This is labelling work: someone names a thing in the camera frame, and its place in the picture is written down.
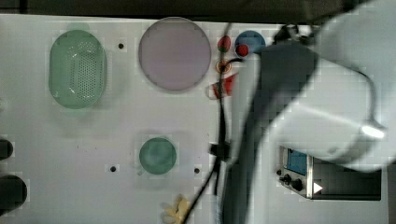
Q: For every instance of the red plush ketchup bottle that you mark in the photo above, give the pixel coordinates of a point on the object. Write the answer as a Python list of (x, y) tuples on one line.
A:
[(213, 93)]

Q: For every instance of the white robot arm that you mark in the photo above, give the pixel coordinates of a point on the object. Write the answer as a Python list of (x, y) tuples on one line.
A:
[(313, 125)]

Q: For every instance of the silver toaster oven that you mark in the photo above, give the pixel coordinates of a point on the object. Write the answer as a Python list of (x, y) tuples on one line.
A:
[(315, 179)]

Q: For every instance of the green cup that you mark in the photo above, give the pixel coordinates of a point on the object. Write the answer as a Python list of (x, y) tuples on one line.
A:
[(157, 156)]

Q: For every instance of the grey round plate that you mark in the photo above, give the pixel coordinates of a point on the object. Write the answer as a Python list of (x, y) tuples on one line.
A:
[(174, 54)]

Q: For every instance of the strawberry toy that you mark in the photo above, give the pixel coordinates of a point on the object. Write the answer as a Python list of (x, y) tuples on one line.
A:
[(224, 44)]

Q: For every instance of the red ball toy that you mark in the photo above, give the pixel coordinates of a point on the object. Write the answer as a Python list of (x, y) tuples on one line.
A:
[(242, 50)]

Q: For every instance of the blue bowl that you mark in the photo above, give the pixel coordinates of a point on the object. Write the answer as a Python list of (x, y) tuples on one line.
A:
[(254, 40)]

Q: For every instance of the yellow banana peel toy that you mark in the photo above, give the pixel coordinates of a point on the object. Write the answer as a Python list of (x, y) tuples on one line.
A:
[(176, 213)]

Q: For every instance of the green perforated colander basket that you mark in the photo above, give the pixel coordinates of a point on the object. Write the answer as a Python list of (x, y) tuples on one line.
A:
[(77, 69)]

